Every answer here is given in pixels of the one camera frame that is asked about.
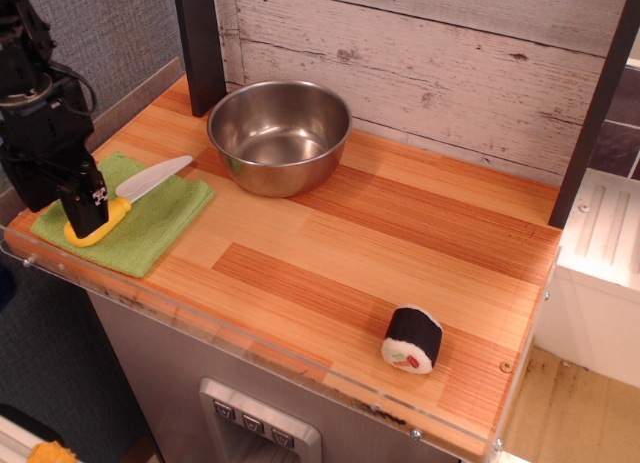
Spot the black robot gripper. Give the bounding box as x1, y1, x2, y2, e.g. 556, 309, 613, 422
1, 82, 109, 238

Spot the yellow handled white toy knife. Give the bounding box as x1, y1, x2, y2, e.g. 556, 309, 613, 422
64, 155, 193, 247

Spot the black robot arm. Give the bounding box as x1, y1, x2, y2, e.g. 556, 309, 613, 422
1, 0, 108, 238

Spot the green folded cloth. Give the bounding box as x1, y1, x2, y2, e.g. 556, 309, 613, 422
31, 176, 214, 278

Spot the stainless steel bowl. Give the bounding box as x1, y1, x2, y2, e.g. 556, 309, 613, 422
207, 80, 352, 198

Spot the grey toy kitchen cabinet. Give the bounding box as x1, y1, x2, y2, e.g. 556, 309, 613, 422
89, 294, 455, 462

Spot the orange plush toy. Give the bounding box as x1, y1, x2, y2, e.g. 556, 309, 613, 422
26, 441, 78, 463

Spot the clear acrylic edge guard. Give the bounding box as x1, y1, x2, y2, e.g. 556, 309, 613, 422
0, 222, 561, 463

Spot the silver dispenser button panel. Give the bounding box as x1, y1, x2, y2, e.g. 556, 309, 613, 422
199, 378, 323, 462

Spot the plush sushi roll toy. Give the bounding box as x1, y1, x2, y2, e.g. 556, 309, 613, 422
381, 306, 444, 375

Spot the white drainboard sink unit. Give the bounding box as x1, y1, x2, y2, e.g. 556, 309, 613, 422
534, 170, 639, 386

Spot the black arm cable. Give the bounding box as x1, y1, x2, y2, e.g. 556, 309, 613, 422
49, 62, 97, 117

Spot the dark left shelf post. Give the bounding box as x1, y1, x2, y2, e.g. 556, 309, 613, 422
175, 0, 227, 117

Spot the dark shelf post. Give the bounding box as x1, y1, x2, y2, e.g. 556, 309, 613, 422
548, 0, 639, 229
175, 0, 227, 117

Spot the dark right shelf post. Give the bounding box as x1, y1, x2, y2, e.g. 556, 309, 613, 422
548, 0, 639, 229

